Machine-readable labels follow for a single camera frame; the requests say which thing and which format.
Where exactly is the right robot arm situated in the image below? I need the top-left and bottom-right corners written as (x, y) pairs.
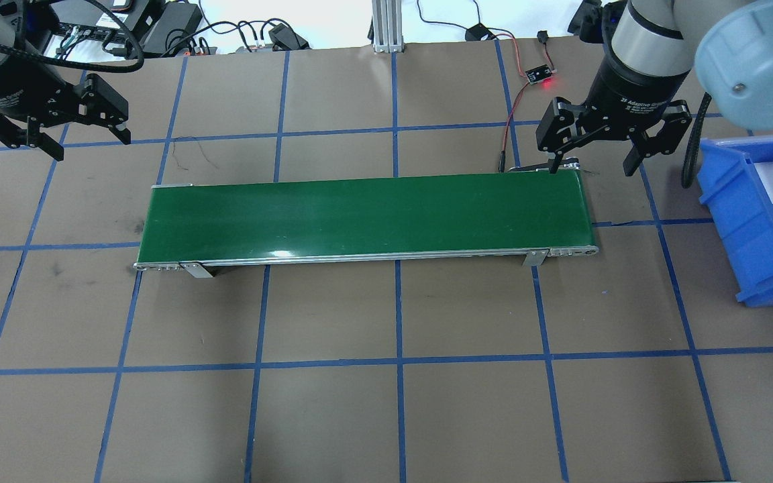
top-left (536, 1), bottom-right (773, 186)

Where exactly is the green conveyor belt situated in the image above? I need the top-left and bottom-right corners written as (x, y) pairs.
top-left (134, 169), bottom-right (599, 278)

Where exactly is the aluminium extrusion post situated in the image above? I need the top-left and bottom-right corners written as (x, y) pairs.
top-left (371, 0), bottom-right (405, 53)

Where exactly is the black corrugated cable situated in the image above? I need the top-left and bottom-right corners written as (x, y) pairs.
top-left (0, 0), bottom-right (146, 74)

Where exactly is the blue plastic bin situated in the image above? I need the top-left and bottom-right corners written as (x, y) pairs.
top-left (697, 135), bottom-right (773, 307)

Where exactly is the red black wire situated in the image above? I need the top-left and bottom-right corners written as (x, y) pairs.
top-left (417, 0), bottom-right (556, 174)

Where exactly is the small circuit board red LED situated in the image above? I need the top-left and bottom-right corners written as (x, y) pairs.
top-left (524, 64), bottom-right (556, 86)

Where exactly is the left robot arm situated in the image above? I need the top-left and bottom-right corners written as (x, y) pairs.
top-left (0, 13), bottom-right (144, 161)

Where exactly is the black power adapter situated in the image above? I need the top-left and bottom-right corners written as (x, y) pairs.
top-left (268, 23), bottom-right (311, 51)

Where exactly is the black power brick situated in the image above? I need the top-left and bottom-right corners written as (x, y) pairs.
top-left (142, 2), bottom-right (203, 58)

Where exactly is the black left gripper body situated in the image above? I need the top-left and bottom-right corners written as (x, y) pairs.
top-left (0, 55), bottom-right (91, 126)

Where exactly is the thin dark thread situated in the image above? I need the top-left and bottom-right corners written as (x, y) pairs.
top-left (169, 136), bottom-right (219, 171)

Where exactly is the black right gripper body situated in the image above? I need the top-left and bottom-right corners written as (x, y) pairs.
top-left (571, 55), bottom-right (685, 140)

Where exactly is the black electronics box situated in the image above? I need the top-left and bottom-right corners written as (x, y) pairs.
top-left (51, 1), bottom-right (166, 41)

